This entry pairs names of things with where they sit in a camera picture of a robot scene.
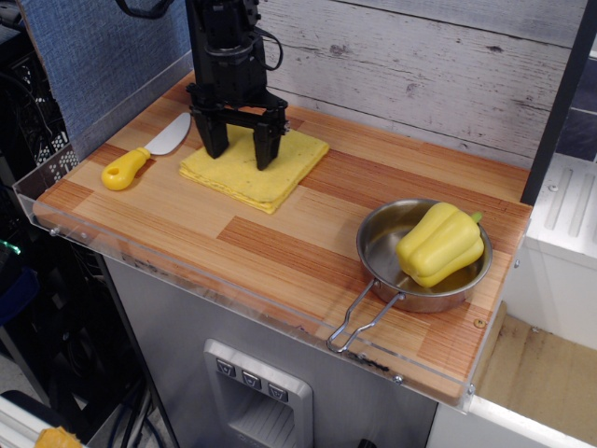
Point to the yellow toy bell pepper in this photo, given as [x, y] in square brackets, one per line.
[444, 241]

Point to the silver toy fridge cabinet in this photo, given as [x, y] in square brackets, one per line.
[351, 406]

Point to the clear acrylic table guard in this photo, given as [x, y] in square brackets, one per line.
[296, 270]

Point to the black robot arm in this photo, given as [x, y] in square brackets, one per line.
[242, 32]

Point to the white ridged side unit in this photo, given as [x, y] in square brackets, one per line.
[552, 284]

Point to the blue fabric partition panel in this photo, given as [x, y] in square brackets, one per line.
[104, 66]

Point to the black right shelf post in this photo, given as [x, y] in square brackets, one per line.
[574, 69]

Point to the grey dispenser panel with buttons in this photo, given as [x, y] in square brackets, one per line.
[258, 404]

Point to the small steel pan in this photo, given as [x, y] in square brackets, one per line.
[376, 243]

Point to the yellow cloth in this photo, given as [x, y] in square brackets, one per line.
[235, 172]

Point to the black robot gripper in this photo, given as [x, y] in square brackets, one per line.
[232, 89]

